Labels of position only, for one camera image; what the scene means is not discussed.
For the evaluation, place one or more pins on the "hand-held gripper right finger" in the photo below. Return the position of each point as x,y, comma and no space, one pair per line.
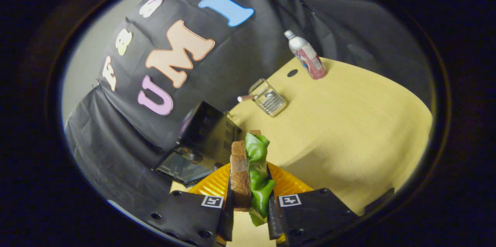
314,212

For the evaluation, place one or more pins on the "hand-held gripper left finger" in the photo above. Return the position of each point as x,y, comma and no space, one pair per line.
193,212

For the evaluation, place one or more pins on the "lettuce sandwich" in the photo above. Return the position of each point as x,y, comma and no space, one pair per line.
250,175

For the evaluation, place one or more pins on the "black toaster oven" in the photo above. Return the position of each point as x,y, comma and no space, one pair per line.
203,142

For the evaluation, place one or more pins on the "black backdrop cloth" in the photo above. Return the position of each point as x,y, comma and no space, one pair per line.
217,57

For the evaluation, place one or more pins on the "plastic bottle with red label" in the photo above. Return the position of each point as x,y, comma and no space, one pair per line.
307,55

